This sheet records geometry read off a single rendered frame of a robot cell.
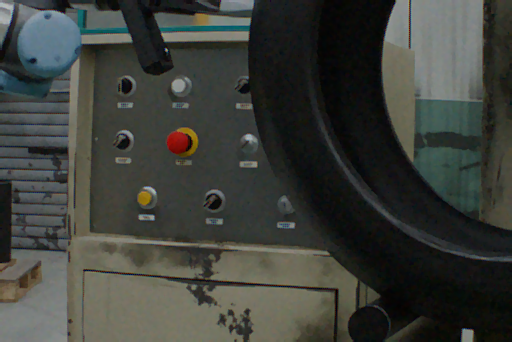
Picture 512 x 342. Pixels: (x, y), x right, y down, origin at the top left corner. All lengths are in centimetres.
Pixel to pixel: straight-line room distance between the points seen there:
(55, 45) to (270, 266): 83
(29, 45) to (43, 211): 947
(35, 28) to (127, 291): 90
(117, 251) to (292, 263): 32
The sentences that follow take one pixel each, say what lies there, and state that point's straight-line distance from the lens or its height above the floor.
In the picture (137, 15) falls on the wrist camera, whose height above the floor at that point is 124.
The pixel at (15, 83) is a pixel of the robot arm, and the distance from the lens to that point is 152.
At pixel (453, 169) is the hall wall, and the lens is 1036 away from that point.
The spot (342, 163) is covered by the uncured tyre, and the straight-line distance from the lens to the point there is 127.
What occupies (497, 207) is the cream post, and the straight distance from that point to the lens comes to 163.
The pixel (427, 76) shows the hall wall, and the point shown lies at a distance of 1043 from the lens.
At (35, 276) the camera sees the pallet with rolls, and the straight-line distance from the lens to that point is 865.
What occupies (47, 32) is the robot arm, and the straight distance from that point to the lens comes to 138.
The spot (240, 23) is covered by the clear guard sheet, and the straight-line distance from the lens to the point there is 213.
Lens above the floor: 110
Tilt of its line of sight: 3 degrees down
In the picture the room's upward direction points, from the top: 2 degrees clockwise
